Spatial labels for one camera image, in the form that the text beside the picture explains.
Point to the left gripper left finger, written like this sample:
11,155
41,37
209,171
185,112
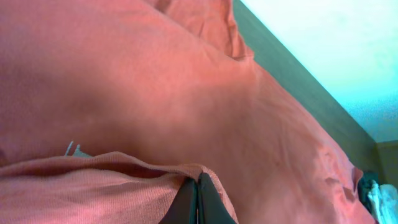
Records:
183,209

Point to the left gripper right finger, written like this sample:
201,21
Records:
211,209

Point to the red printed t-shirt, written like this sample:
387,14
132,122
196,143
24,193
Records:
108,106

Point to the dark navy garment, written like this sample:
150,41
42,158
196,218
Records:
368,191

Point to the white garment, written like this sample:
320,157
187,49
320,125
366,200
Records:
383,200

